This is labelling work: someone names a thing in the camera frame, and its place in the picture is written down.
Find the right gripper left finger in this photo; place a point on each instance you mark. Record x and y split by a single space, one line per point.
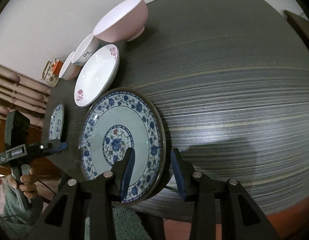
122 171

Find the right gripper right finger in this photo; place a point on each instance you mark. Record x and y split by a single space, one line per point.
183 171

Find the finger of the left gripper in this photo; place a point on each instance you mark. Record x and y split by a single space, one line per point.
58 146

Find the small blue floral plate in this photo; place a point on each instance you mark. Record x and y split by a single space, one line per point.
56 122

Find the large blue floral plate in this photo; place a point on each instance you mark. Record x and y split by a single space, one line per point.
121 119

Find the white plate pink flowers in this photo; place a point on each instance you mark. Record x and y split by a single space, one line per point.
96 75

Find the white bowl blue print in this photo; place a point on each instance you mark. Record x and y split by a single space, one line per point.
85 50

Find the large pink bowl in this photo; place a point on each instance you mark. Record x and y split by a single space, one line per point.
124 22

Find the person left hand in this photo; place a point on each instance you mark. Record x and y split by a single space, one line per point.
27 186

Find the green fuzzy right sleeve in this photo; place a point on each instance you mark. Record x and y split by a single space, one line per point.
128 225

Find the green fuzzy sleeve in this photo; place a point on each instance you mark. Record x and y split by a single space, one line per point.
128 225
14 222

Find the striped floral curtain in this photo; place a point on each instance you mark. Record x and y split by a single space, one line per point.
20 93

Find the floral ceramic teapot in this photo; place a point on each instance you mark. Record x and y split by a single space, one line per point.
47 76

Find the green fuzzy left sleeve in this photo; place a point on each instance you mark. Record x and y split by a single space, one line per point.
14 222

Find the white pink ribbed bowl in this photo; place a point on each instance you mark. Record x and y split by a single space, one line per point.
69 70

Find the orange teacup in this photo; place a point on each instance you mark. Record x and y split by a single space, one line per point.
56 67

